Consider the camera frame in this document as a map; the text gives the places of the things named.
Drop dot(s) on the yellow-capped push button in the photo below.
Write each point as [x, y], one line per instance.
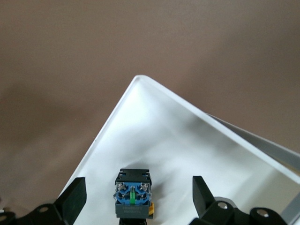
[132, 208]

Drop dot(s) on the white drawer cabinet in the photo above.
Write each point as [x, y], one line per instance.
[269, 147]

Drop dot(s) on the brown paper table cover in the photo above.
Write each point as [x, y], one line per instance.
[70, 70]

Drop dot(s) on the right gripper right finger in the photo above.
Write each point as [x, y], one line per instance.
[211, 211]

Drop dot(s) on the white plastic tray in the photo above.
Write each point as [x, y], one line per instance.
[164, 140]

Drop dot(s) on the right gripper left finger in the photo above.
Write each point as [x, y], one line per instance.
[70, 204]

